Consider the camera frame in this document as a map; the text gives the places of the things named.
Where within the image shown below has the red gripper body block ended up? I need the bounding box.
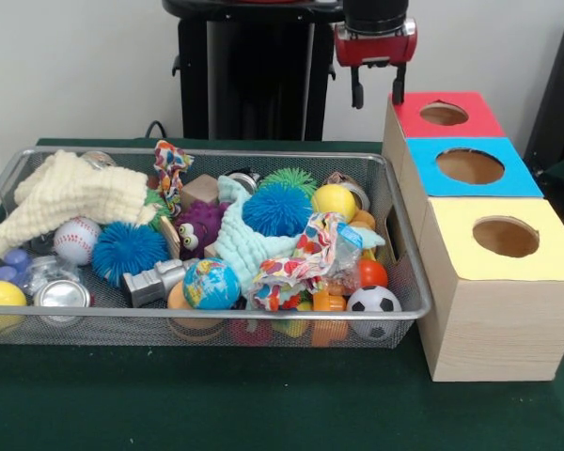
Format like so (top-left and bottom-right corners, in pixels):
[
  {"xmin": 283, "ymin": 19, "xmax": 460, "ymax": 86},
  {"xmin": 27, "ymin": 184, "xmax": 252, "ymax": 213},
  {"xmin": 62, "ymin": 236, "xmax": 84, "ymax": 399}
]
[{"xmin": 334, "ymin": 17, "xmax": 419, "ymax": 70}]

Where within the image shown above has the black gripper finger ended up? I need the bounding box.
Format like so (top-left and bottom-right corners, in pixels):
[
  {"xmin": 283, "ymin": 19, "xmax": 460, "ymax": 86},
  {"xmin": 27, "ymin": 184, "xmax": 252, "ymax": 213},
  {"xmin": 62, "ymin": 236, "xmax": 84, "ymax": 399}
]
[
  {"xmin": 391, "ymin": 60, "xmax": 408, "ymax": 106},
  {"xmin": 350, "ymin": 64, "xmax": 366, "ymax": 111}
]

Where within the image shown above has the blue spiky toy with eyes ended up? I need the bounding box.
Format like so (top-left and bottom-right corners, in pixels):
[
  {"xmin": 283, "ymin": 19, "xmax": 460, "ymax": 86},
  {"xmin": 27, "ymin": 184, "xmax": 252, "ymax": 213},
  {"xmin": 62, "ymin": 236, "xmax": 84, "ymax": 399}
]
[{"xmin": 242, "ymin": 182, "xmax": 314, "ymax": 235}]

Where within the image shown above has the large multicoloured patterned cloth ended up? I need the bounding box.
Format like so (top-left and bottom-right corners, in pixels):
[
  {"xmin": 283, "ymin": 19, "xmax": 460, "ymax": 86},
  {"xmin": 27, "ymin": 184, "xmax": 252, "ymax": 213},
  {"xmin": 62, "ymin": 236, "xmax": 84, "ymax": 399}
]
[{"xmin": 251, "ymin": 210, "xmax": 353, "ymax": 311}]

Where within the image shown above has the wooden box with three holes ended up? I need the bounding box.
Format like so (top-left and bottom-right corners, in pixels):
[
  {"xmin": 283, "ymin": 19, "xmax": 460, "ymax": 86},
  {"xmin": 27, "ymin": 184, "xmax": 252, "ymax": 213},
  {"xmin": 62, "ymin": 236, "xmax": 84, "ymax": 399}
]
[{"xmin": 382, "ymin": 90, "xmax": 564, "ymax": 382}]

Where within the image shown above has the smooth yellow ball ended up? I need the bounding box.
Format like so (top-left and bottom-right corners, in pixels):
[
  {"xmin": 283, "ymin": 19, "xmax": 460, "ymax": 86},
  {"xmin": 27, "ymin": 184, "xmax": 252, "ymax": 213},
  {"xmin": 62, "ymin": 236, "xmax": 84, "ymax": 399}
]
[{"xmin": 310, "ymin": 182, "xmax": 358, "ymax": 222}]

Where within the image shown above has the mint green waffle cloth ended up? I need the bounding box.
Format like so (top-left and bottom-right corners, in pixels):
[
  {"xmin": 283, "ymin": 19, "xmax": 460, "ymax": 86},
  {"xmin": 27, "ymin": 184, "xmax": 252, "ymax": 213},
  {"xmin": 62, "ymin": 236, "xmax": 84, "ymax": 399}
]
[{"xmin": 213, "ymin": 175, "xmax": 386, "ymax": 309}]

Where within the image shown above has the small knotted multicoloured cloth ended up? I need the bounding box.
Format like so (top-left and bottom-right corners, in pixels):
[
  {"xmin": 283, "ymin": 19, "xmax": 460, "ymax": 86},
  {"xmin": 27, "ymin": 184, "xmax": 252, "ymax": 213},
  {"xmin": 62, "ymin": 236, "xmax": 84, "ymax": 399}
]
[{"xmin": 152, "ymin": 139, "xmax": 196, "ymax": 217}]

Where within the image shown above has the black and white soccer ball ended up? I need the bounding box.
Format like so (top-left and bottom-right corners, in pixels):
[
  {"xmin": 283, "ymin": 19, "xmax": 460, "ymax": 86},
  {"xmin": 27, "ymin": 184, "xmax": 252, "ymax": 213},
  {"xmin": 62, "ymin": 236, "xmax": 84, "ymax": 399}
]
[{"xmin": 346, "ymin": 285, "xmax": 403, "ymax": 340}]

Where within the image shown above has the globe print ball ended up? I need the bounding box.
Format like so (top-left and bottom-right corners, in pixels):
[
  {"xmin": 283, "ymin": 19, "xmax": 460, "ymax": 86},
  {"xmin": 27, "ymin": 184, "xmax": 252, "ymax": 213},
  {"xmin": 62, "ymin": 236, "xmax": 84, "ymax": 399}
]
[{"xmin": 182, "ymin": 257, "xmax": 242, "ymax": 311}]

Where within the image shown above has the blue spiky ball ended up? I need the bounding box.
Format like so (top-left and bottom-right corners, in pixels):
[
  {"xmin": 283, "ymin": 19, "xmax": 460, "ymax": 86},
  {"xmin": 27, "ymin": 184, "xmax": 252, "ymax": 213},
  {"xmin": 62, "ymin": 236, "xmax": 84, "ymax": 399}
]
[{"xmin": 91, "ymin": 221, "xmax": 170, "ymax": 286}]

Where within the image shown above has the cream waffle cloth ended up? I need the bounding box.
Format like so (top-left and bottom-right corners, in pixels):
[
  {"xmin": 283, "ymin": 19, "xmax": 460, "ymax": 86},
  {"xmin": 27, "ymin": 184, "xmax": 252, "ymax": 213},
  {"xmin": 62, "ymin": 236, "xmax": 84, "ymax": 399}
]
[{"xmin": 0, "ymin": 148, "xmax": 160, "ymax": 257}]

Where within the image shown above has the white baseball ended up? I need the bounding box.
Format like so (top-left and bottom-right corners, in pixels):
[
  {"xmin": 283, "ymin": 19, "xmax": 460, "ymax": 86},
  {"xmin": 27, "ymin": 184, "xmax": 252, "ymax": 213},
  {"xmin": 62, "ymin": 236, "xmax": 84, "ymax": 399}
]
[{"xmin": 54, "ymin": 216, "xmax": 102, "ymax": 265}]

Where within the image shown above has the dark green table cloth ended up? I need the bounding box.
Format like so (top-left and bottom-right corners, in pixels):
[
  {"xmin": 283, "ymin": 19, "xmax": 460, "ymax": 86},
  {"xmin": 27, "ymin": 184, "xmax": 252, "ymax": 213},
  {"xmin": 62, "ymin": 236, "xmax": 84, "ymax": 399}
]
[{"xmin": 0, "ymin": 136, "xmax": 564, "ymax": 451}]

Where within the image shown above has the red soda can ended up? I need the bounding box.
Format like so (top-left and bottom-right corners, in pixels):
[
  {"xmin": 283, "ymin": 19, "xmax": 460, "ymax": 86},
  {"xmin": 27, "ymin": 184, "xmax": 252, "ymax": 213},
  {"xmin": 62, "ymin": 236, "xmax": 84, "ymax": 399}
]
[{"xmin": 32, "ymin": 280, "xmax": 91, "ymax": 309}]

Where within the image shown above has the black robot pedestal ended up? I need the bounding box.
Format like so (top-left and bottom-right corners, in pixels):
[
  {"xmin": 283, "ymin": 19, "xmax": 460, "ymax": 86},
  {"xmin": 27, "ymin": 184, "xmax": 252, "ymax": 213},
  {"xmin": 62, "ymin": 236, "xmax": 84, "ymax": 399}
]
[{"xmin": 162, "ymin": 0, "xmax": 361, "ymax": 142}]

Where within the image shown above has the black looped cable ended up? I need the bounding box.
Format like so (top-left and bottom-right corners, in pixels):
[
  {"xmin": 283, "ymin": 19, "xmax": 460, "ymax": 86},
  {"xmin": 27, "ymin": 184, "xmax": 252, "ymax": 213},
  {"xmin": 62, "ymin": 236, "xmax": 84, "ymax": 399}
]
[{"xmin": 144, "ymin": 120, "xmax": 170, "ymax": 140}]

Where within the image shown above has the shallow wire mesh bin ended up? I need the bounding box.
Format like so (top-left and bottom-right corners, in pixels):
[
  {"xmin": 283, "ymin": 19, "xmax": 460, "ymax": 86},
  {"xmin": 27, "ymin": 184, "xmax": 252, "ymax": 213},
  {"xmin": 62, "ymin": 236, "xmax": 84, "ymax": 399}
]
[{"xmin": 0, "ymin": 146, "xmax": 433, "ymax": 349}]

